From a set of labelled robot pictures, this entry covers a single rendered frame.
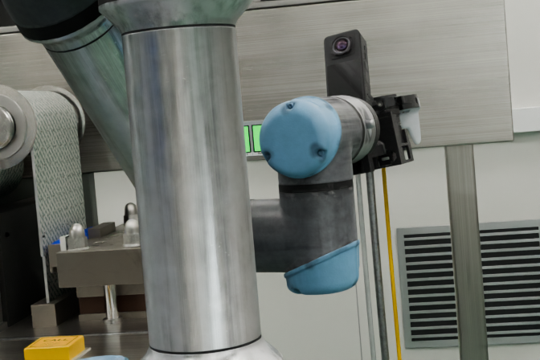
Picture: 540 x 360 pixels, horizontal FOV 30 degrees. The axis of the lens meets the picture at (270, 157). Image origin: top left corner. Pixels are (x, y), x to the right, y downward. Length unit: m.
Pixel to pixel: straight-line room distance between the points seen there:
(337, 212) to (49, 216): 0.93
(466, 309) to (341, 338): 2.29
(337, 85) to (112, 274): 0.70
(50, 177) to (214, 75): 1.14
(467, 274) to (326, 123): 1.26
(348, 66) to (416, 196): 3.20
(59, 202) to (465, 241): 0.85
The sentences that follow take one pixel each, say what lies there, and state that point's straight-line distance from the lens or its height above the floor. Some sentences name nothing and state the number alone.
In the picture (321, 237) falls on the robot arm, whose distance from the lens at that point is 0.98.
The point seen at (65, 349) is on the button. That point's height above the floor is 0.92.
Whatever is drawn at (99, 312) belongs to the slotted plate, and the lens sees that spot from 1.80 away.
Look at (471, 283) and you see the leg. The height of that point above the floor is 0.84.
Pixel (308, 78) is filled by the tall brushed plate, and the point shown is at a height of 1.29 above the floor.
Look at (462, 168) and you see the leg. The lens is 2.15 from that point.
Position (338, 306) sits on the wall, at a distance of 4.42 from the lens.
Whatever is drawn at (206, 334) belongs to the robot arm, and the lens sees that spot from 0.74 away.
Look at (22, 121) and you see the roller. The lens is 1.78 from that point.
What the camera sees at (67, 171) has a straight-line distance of 1.93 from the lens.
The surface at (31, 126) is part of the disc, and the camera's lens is 1.78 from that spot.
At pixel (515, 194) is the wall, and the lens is 4.35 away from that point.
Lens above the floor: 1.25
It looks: 3 degrees down
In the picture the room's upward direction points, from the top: 5 degrees counter-clockwise
